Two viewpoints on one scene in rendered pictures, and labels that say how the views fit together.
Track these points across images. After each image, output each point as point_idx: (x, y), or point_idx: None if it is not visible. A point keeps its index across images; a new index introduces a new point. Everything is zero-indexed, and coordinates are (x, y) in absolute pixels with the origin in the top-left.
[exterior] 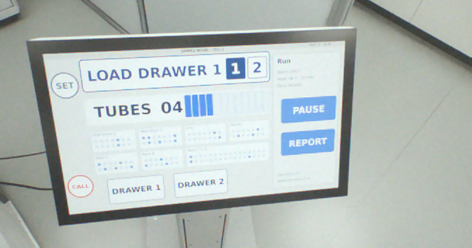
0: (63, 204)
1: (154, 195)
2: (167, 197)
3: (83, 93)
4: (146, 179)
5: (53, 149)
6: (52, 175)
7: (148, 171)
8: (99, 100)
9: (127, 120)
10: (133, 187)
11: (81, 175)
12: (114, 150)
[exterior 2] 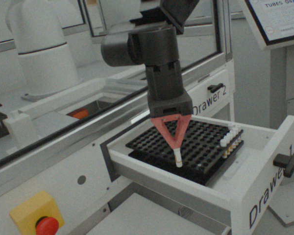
0: (265, 36)
1: None
2: None
3: (260, 1)
4: (290, 25)
5: (256, 19)
6: (258, 27)
7: (290, 22)
8: (265, 2)
9: (276, 7)
10: (287, 28)
11: (268, 26)
12: (276, 16)
